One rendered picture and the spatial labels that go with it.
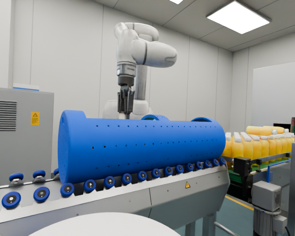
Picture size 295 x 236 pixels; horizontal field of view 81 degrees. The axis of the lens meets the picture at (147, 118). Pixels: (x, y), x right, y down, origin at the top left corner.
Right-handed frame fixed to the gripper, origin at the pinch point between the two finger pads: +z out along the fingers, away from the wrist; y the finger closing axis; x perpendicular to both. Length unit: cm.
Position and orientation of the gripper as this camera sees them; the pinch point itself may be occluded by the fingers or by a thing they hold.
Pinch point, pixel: (124, 121)
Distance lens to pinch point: 80.6
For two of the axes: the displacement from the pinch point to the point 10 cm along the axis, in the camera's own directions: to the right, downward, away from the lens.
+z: -0.5, 10.0, 0.1
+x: 8.3, 0.4, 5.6
